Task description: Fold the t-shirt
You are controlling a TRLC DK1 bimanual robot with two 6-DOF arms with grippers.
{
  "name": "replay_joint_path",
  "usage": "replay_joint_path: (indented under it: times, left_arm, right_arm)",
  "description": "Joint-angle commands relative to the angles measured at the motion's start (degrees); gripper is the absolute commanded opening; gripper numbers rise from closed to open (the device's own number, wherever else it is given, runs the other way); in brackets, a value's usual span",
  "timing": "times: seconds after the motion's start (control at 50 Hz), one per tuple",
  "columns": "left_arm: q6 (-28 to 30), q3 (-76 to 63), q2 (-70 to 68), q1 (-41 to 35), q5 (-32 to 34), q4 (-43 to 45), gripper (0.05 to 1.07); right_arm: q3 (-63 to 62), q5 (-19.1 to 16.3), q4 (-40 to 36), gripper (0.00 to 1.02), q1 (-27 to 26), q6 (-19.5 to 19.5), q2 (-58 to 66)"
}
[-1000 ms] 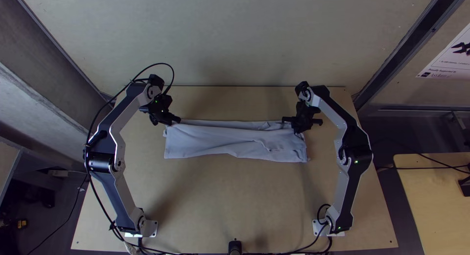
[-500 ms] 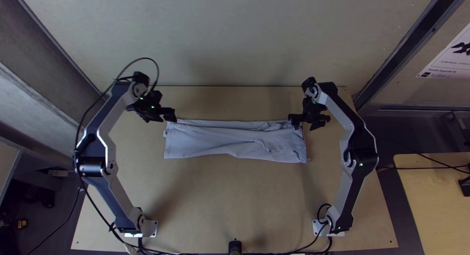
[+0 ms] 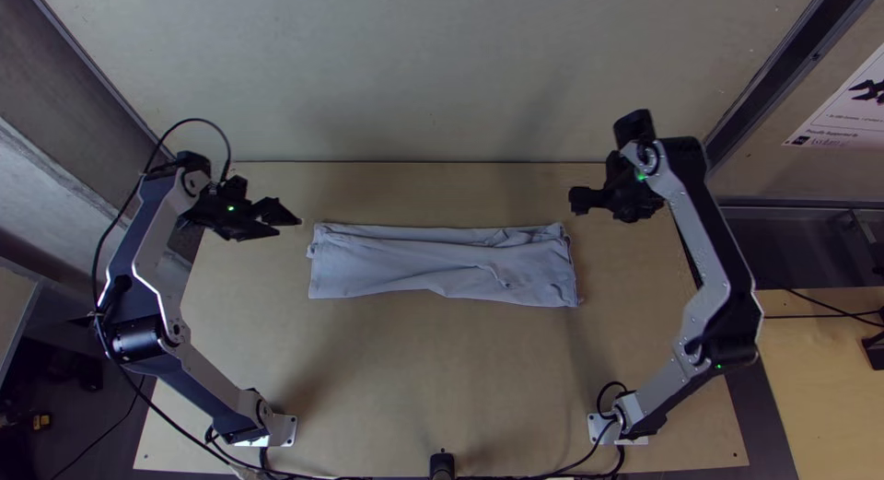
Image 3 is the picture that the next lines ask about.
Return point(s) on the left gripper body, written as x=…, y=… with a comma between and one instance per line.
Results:
x=224, y=214

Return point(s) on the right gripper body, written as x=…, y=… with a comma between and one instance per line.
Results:
x=618, y=193

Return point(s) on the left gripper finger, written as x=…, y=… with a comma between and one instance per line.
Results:
x=254, y=232
x=280, y=214

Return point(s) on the light grey t-shirt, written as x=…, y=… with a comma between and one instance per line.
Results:
x=442, y=262

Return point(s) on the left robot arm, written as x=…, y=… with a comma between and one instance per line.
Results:
x=148, y=259

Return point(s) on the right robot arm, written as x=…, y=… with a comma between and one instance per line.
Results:
x=711, y=273

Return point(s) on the white printed poster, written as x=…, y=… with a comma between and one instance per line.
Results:
x=846, y=110

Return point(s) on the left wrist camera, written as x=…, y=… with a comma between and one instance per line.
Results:
x=233, y=187

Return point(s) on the grey metal frame post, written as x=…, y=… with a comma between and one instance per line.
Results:
x=780, y=65

